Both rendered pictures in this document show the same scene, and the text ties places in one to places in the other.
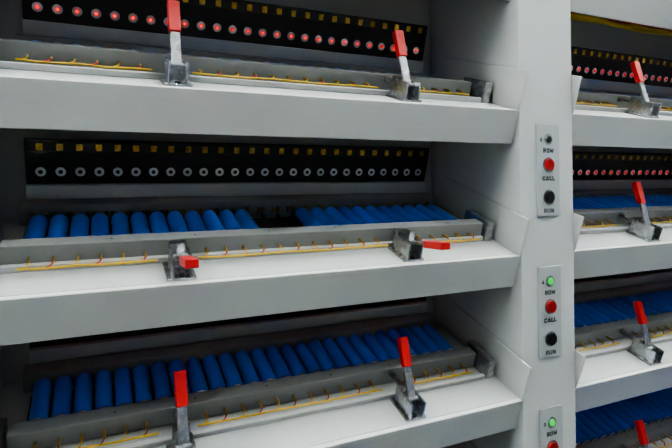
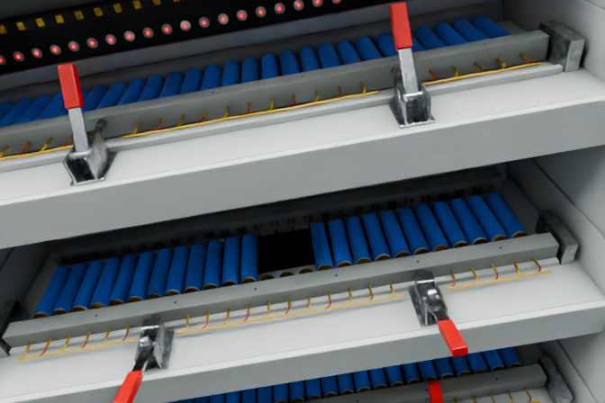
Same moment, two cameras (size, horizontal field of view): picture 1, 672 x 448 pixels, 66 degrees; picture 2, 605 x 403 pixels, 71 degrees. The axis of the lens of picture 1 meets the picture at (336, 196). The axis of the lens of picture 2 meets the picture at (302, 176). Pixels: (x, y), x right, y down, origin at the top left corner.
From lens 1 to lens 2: 37 cm
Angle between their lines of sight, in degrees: 31
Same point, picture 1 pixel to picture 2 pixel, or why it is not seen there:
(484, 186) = (569, 183)
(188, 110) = (106, 208)
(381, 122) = (369, 165)
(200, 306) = (179, 390)
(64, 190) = not seen: hidden behind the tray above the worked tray
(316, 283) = (302, 362)
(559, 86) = not seen: outside the picture
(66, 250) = (58, 333)
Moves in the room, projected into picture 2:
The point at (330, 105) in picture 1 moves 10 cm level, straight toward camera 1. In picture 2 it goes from (285, 164) to (216, 219)
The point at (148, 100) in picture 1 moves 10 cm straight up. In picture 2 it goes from (58, 209) to (11, 85)
